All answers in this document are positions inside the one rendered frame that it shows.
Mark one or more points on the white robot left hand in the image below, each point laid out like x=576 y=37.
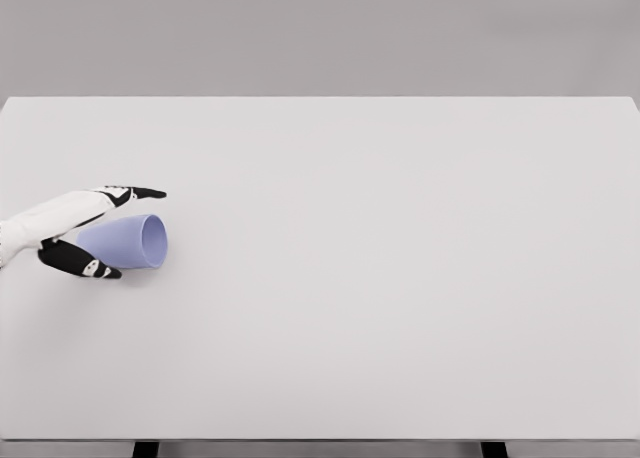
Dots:
x=60 y=213

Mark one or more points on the lavender plastic cup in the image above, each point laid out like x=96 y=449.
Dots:
x=125 y=240

